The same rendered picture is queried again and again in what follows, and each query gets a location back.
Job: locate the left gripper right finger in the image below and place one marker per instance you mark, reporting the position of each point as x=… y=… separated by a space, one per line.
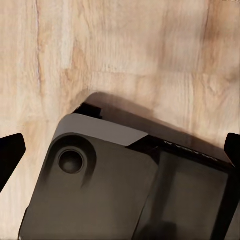
x=232 y=149

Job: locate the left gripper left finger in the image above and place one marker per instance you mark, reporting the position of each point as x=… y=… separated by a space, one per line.
x=12 y=149

